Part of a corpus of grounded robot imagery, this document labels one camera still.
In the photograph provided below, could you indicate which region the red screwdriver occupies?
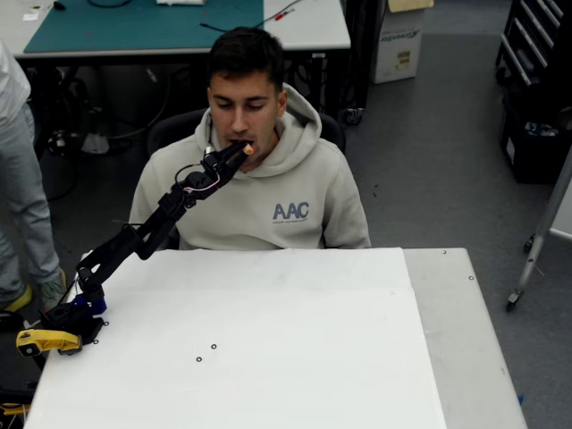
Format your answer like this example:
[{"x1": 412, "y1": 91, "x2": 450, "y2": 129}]
[{"x1": 266, "y1": 4, "x2": 299, "y2": 21}]

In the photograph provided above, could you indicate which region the black storage bin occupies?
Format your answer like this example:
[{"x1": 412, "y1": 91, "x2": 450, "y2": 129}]
[{"x1": 499, "y1": 91, "x2": 572, "y2": 185}]

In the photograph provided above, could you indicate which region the man in beige hoodie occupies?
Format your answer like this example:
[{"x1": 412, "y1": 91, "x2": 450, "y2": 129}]
[{"x1": 129, "y1": 26, "x2": 372, "y2": 251}]

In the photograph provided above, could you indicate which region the white sheet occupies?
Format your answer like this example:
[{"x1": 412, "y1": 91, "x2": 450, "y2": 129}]
[{"x1": 24, "y1": 247, "x2": 448, "y2": 429}]

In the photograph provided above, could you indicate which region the grey metal wheeled stand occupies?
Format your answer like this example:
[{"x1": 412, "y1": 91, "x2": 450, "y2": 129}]
[{"x1": 506, "y1": 147, "x2": 572, "y2": 313}]

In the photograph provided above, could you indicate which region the tattooed bystander hand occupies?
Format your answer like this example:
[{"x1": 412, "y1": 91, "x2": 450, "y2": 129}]
[{"x1": 38, "y1": 269, "x2": 69, "y2": 312}]

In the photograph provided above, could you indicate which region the black rolling rack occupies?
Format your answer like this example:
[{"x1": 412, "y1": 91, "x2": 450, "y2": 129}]
[{"x1": 342, "y1": 0, "x2": 386, "y2": 127}]

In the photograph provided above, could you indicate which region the yellow clamp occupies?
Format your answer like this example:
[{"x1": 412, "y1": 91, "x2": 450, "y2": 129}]
[
  {"x1": 15, "y1": 328, "x2": 84, "y2": 358},
  {"x1": 0, "y1": 387, "x2": 38, "y2": 417}
]

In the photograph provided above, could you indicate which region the black drawer cabinet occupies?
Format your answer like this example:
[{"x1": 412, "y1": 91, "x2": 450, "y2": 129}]
[{"x1": 494, "y1": 0, "x2": 572, "y2": 88}]

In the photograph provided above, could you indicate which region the standing person in grey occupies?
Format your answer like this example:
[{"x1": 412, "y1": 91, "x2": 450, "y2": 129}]
[{"x1": 0, "y1": 39, "x2": 62, "y2": 312}]

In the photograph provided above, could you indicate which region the white workbench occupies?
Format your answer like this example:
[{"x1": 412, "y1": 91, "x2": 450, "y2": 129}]
[{"x1": 0, "y1": 0, "x2": 352, "y2": 118}]

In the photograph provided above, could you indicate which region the black office chair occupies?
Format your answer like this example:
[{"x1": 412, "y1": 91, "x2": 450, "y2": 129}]
[{"x1": 147, "y1": 108, "x2": 348, "y2": 250}]

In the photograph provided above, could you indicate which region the green cutting mat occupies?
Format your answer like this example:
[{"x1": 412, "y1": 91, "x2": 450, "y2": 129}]
[{"x1": 23, "y1": 0, "x2": 265, "y2": 54}]

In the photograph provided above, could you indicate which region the white cardboard box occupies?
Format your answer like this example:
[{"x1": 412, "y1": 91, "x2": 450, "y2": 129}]
[{"x1": 369, "y1": 0, "x2": 435, "y2": 85}]

